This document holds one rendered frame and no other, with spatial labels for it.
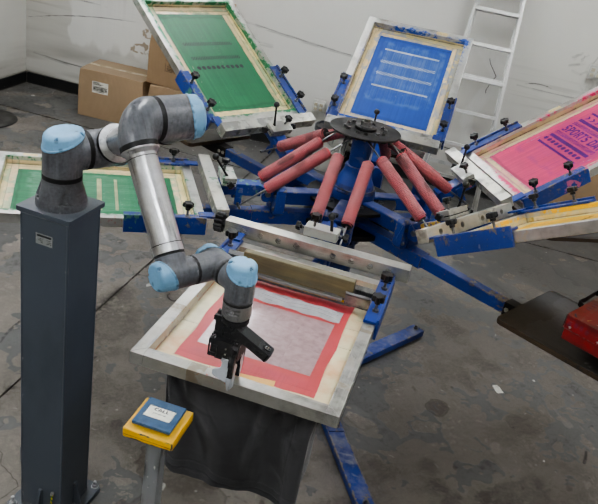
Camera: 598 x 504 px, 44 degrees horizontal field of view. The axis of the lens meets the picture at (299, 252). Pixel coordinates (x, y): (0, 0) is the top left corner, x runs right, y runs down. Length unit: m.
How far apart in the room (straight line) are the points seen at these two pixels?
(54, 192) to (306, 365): 0.88
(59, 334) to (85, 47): 5.19
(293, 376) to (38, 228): 0.87
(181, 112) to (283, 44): 4.73
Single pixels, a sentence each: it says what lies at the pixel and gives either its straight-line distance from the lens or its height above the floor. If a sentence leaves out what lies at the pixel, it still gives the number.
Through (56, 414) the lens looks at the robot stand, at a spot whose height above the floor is 0.48.
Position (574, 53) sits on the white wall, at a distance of 6.33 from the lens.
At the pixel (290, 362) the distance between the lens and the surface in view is 2.14.
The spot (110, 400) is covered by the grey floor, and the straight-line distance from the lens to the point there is 3.45.
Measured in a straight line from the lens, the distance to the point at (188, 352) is 2.12.
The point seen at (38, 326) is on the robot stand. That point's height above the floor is 0.80.
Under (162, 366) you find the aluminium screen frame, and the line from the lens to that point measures 2.03.
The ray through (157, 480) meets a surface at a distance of 1.99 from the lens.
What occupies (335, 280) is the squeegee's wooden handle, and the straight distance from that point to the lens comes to 2.40.
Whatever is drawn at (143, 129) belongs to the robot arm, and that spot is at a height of 1.58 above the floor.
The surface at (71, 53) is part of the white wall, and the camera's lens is 7.49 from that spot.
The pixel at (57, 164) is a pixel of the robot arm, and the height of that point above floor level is 1.35.
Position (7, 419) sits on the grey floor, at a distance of 3.38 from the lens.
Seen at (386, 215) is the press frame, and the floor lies 1.02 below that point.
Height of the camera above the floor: 2.17
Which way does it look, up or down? 26 degrees down
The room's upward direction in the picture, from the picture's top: 10 degrees clockwise
